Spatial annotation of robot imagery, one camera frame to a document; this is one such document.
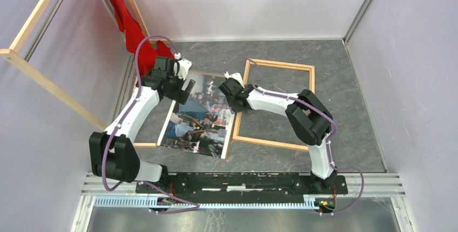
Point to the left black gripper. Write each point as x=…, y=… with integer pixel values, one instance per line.
x=183, y=94

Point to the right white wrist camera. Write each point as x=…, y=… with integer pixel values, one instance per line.
x=236, y=76

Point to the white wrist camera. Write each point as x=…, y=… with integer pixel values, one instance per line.
x=181, y=66
x=236, y=76

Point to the light wooden picture frame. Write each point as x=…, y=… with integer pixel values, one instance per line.
x=271, y=103

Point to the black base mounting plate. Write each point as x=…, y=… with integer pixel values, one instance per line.
x=249, y=187

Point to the red cloth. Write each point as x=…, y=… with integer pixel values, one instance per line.
x=131, y=24

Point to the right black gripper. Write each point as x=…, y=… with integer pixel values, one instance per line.
x=234, y=109

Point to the white slotted cable duct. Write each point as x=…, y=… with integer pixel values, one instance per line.
x=154, y=202

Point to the large printed photo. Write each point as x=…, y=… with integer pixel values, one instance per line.
x=203, y=125

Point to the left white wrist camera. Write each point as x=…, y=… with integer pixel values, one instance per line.
x=181, y=66

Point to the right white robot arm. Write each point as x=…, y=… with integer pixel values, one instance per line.
x=311, y=121

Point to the large wooden rack frame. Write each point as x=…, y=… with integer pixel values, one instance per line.
x=83, y=53

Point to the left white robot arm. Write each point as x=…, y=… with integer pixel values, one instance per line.
x=112, y=152

